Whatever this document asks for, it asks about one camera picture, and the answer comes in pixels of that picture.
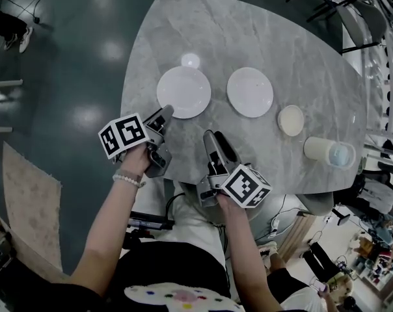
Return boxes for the white shoe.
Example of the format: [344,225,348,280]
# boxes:
[258,240,279,268]

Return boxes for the black belt device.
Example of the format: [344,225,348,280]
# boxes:
[128,211,175,231]

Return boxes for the person's left hand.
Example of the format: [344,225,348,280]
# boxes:
[120,143,152,182]

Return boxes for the gray upholstered chair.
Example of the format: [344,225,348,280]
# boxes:
[212,192,303,240]

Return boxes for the white lidded jug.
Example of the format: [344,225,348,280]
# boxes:
[303,136,357,168]

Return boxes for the person's left forearm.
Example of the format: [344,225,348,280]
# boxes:
[69,174,145,289]

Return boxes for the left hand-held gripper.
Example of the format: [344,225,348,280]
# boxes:
[98,105,175,179]

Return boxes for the beige rug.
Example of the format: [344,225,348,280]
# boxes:
[1,141,63,274]

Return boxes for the gray chair with black legs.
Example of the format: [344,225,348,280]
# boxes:
[306,0,389,57]

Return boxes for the black shirt with plush patch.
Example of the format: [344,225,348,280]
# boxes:
[30,240,249,312]

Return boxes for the white trousers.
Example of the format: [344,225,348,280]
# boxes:
[150,187,228,268]

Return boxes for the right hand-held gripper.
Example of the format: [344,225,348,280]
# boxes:
[196,129,273,209]

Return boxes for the white table frame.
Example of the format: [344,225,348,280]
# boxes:
[0,70,24,135]

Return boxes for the person's right forearm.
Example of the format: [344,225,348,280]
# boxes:
[215,195,282,311]

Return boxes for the white bead bracelet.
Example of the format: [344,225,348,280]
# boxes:
[112,169,147,189]

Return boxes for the white metal rack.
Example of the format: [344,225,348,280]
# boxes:
[341,0,393,142]

